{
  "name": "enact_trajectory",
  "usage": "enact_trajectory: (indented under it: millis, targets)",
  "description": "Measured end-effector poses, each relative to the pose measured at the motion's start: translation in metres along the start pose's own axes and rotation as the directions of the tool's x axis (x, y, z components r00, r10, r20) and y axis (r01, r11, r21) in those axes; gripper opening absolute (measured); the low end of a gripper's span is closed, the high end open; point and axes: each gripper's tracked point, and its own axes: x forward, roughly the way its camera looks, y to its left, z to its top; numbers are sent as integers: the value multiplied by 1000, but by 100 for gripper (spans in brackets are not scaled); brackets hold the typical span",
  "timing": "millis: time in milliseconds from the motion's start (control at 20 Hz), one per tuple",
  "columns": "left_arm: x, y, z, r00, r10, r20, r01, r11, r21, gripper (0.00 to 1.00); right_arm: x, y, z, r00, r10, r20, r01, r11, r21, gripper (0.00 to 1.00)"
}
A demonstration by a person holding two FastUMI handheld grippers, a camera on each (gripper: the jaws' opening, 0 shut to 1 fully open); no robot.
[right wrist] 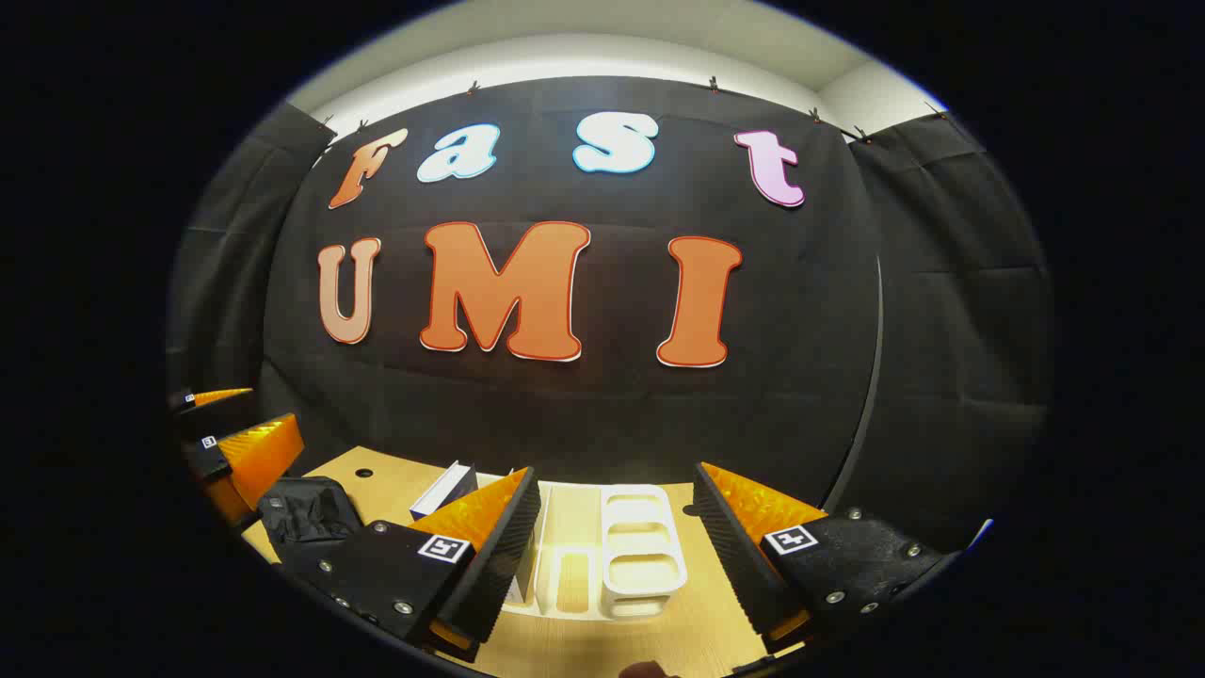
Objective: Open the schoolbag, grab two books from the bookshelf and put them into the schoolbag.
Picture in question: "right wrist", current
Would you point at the white bookshelf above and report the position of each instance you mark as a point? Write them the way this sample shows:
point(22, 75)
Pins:
point(640, 565)

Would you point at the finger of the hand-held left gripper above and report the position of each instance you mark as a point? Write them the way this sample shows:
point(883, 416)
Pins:
point(221, 395)
point(259, 457)

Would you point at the blue cover book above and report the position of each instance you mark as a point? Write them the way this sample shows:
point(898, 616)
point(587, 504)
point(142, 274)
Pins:
point(442, 490)

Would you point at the black schoolbag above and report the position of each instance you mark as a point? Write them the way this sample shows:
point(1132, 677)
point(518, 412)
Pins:
point(311, 513)

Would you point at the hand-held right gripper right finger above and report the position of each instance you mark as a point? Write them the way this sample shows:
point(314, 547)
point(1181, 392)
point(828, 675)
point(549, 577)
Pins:
point(730, 556)

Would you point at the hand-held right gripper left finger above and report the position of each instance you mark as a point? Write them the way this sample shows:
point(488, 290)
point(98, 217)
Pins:
point(490, 565)

